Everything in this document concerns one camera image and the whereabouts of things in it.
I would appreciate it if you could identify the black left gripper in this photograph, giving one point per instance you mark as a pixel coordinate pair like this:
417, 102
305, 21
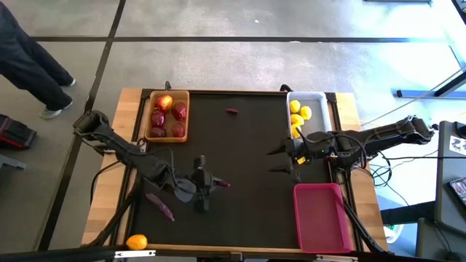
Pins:
202, 182

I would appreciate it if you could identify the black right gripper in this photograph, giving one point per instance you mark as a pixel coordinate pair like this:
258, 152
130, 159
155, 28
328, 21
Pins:
304, 149

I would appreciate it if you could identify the small purple-red chilli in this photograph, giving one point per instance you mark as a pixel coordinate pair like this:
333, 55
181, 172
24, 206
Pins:
232, 111
225, 184

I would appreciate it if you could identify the dark red apple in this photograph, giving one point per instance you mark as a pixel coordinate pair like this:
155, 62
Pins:
178, 130
179, 111
157, 131
157, 118

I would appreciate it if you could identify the red and yellow apple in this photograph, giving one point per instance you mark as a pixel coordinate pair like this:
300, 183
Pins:
164, 102

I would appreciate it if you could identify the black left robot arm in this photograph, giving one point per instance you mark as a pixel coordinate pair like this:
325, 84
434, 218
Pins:
120, 145

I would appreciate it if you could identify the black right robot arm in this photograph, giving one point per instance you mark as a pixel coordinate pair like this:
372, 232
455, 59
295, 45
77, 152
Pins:
382, 136

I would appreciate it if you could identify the black table mat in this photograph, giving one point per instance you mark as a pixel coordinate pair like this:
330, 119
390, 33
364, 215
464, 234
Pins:
255, 218

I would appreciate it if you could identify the white plastic bin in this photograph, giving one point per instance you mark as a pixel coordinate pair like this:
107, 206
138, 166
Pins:
318, 116

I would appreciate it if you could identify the long purple sweet potato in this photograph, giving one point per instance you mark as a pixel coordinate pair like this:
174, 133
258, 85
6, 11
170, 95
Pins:
160, 207

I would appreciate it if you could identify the pink plastic bin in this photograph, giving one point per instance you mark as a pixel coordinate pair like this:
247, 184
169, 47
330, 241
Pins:
320, 218

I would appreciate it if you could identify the wooden tray of red apples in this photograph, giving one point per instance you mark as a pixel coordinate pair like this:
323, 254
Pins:
183, 98

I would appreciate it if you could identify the orange-tinted lemon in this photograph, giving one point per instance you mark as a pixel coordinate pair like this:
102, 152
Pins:
136, 242

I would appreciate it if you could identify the white and green container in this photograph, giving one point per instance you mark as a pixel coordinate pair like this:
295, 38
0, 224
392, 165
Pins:
394, 233

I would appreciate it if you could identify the black stand base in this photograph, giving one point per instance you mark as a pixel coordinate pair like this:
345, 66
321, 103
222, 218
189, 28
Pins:
407, 214

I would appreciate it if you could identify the blue metal bar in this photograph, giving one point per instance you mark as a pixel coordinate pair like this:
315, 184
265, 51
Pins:
429, 94

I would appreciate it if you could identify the grey desk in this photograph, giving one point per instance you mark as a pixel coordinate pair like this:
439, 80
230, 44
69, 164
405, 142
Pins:
448, 203

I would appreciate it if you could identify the black smartphone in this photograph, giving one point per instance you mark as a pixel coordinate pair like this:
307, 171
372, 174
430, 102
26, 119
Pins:
459, 190

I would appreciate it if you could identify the black metal leg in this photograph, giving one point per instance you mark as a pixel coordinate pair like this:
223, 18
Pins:
451, 84

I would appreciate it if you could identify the person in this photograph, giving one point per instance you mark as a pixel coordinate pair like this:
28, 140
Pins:
29, 65

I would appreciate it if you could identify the black diagonal frame strut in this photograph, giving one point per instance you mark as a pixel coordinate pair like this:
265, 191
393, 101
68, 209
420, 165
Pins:
360, 229
116, 218

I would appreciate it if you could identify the silver metal bracket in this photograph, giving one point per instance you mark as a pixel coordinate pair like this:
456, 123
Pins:
134, 254
336, 259

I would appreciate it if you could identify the black frame crossbar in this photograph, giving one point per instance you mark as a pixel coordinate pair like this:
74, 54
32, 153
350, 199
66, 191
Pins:
54, 254

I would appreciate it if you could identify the grey metal bracket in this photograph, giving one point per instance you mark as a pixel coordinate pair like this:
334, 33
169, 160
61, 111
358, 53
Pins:
11, 162

